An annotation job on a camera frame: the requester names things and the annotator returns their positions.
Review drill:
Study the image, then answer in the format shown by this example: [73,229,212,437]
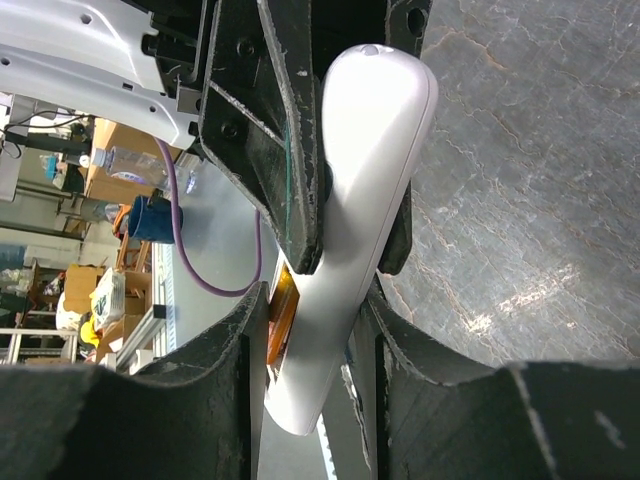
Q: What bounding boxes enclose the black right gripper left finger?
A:
[1,282,269,479]

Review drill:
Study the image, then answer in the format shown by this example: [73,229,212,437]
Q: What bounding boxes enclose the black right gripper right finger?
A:
[352,289,639,479]

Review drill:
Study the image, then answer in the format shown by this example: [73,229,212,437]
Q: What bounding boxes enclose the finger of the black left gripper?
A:
[378,184,412,274]

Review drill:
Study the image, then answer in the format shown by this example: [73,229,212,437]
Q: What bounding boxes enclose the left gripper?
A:
[144,1,433,274]

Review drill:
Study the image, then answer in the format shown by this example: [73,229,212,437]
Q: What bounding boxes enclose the white remote control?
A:
[265,44,438,436]

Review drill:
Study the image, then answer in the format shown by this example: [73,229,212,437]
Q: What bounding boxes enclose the orange battery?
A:
[266,263,300,365]

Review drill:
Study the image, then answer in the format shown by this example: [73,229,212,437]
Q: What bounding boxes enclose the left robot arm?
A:
[1,1,432,274]

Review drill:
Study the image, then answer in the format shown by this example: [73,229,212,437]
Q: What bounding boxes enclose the clear plastic water bottle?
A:
[90,146,172,193]

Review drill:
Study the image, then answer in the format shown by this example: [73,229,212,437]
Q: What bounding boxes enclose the cardboard boxes background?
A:
[62,117,181,366]

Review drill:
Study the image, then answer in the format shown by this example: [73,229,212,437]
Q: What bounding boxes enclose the white plastic bag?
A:
[90,268,126,330]

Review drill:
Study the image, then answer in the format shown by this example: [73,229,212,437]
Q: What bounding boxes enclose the dark blue background cup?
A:
[127,196,175,244]

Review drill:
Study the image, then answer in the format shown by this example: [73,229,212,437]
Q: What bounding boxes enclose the white slotted cable duct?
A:
[316,415,338,480]

